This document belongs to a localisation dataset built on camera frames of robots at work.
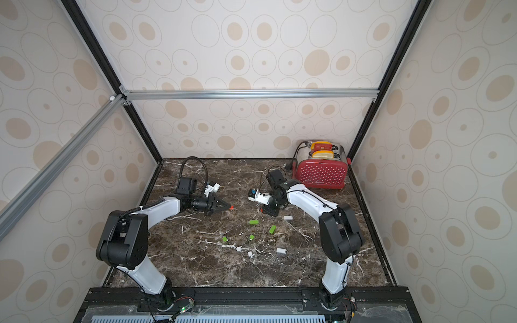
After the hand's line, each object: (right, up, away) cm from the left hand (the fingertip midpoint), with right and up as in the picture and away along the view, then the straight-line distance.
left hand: (231, 206), depth 83 cm
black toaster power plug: (+28, +19, +30) cm, 45 cm away
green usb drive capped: (+9, -10, +12) cm, 18 cm away
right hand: (+14, -3, +8) cm, 16 cm away
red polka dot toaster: (+40, +18, +12) cm, 46 cm away
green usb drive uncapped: (+17, -12, +9) cm, 23 cm away
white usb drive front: (+21, -19, +3) cm, 28 cm away
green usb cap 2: (+8, -15, +7) cm, 18 cm away
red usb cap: (0, -1, +2) cm, 3 cm away
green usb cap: (-4, -16, +7) cm, 18 cm away
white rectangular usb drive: (+25, -8, +14) cm, 30 cm away
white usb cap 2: (+7, -20, +2) cm, 22 cm away
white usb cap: (+2, -19, +4) cm, 20 cm away
